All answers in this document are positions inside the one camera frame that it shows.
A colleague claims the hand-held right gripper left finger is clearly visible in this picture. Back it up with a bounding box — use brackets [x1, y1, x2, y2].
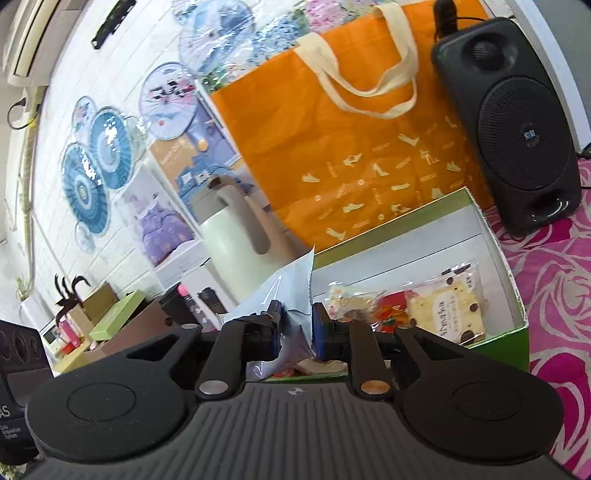
[99, 300, 283, 400]

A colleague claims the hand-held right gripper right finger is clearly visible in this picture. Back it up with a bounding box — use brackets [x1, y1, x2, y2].
[313, 302, 490, 398]

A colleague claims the clear brown-white candy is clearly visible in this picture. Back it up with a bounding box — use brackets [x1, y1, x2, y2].
[327, 282, 387, 319]

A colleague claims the white foil snack packet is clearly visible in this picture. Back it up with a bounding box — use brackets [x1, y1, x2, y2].
[226, 247, 317, 384]

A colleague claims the orange snack packet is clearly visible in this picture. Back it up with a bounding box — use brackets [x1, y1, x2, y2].
[369, 292, 419, 335]

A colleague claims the spotted clear cracker packet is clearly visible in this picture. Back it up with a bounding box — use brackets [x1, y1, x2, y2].
[403, 262, 489, 344]

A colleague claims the green cardboard box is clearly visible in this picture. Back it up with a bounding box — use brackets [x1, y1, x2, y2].
[259, 187, 531, 384]

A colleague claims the black antler ornament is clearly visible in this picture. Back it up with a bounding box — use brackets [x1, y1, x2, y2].
[54, 274, 90, 319]

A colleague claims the cream thermos jug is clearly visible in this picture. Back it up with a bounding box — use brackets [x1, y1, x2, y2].
[187, 178, 301, 319]

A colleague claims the tan cardboard box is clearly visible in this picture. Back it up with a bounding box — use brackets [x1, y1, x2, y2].
[69, 282, 120, 326]

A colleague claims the white box with cup print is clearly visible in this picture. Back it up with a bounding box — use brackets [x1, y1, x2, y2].
[154, 240, 232, 319]

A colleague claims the flat green box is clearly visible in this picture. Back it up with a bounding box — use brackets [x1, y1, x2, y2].
[89, 291, 148, 341]

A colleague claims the brown cardboard box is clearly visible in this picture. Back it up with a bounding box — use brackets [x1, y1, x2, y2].
[99, 300, 178, 365]

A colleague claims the orange tote bag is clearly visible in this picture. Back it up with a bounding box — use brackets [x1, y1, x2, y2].
[210, 0, 495, 252]

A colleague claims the cluster of round paper fans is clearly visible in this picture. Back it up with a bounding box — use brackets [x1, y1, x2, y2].
[61, 0, 257, 254]

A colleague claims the black speaker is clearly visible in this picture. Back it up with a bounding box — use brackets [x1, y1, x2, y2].
[431, 16, 583, 234]

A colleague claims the floral printed plastic sheet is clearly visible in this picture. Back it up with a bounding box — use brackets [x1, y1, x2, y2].
[203, 0, 398, 93]

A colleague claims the white air conditioner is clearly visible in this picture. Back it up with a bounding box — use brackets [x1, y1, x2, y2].
[0, 0, 63, 88]

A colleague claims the purple bedding wall poster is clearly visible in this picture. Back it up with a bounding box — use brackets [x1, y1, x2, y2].
[115, 182, 200, 268]

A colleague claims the white wall pipe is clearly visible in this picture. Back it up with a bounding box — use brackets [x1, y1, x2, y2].
[18, 85, 47, 296]

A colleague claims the orange and blue wall poster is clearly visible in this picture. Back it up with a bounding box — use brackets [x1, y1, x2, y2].
[150, 104, 243, 208]

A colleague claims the black wall hook rack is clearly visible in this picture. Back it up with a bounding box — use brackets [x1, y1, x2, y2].
[91, 0, 137, 49]

